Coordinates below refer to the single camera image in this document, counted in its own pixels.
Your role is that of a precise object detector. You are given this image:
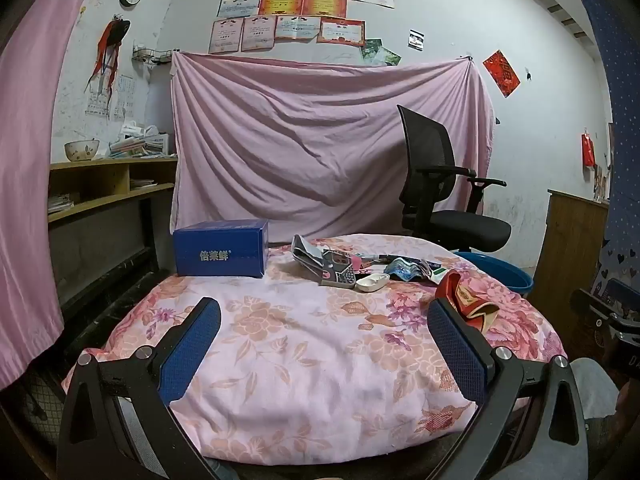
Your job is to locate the white green printed wrapper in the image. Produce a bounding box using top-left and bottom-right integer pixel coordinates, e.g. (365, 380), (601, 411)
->
(424, 260), (455, 281)

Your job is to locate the floral ceramic bowl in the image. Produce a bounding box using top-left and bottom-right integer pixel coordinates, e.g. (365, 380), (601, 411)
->
(64, 139), (100, 162)

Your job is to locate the white wall calendar sheet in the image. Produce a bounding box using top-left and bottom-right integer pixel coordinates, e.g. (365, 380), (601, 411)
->
(86, 74), (136, 121)

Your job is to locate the pink curtain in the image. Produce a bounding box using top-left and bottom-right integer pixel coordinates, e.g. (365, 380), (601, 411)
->
(0, 0), (108, 391)

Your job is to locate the red gold paper packet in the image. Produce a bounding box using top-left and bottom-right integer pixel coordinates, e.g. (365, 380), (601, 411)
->
(434, 268), (501, 333)

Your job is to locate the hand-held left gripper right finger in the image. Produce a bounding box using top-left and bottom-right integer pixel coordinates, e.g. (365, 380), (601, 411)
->
(426, 297), (591, 480)

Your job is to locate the cartoon printed packet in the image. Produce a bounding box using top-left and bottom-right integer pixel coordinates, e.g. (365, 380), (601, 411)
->
(320, 249), (362, 289)

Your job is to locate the blue starred cloth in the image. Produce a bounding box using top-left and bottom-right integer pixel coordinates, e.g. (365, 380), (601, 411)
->
(580, 0), (640, 311)

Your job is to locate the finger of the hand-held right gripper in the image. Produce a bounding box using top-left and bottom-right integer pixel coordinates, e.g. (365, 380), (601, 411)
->
(571, 287), (632, 333)
(602, 277), (640, 312)

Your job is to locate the blue plastic basin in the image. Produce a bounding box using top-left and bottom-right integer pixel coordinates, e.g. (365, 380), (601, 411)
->
(456, 251), (536, 297)

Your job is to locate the black mesh office chair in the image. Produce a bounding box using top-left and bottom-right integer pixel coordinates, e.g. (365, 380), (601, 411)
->
(396, 105), (512, 255)

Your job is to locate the red diamond wall paper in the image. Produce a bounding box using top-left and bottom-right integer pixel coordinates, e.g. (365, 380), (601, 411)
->
(482, 50), (521, 97)

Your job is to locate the blue cardboard box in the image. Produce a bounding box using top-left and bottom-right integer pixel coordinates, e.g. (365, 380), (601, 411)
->
(172, 220), (270, 279)

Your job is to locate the wooden cabinet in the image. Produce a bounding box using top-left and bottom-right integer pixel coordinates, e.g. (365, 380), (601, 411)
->
(532, 189), (611, 356)

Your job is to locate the blue green wrapper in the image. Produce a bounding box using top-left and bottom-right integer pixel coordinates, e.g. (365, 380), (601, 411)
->
(384, 257), (427, 282)

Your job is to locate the red black tassel ornament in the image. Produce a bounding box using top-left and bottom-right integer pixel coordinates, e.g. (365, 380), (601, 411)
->
(85, 17), (132, 106)

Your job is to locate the group of wall certificates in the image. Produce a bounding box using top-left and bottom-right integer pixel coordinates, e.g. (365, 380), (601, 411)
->
(208, 0), (396, 55)

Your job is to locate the white plastic case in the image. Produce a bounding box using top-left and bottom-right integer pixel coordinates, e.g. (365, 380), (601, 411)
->
(355, 272), (392, 292)

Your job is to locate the wire wall rack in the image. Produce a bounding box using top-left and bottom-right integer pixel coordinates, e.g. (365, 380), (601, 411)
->
(131, 46), (174, 66)

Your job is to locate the stack of books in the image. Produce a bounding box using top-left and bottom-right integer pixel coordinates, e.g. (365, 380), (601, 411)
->
(107, 122), (176, 158)

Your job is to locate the person's grey trouser leg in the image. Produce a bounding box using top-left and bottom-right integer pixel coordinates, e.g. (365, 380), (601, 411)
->
(570, 357), (626, 423)

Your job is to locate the pink floral blanket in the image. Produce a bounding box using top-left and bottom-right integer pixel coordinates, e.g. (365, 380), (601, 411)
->
(61, 232), (568, 466)

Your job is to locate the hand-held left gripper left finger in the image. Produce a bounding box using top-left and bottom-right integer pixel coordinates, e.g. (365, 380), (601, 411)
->
(57, 296), (223, 480)

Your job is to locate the pink hanging sheet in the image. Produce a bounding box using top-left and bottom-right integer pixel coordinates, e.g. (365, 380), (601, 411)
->
(169, 51), (496, 241)

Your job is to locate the wooden shelf desk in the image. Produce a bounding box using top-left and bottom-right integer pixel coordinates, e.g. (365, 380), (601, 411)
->
(48, 155), (178, 223)

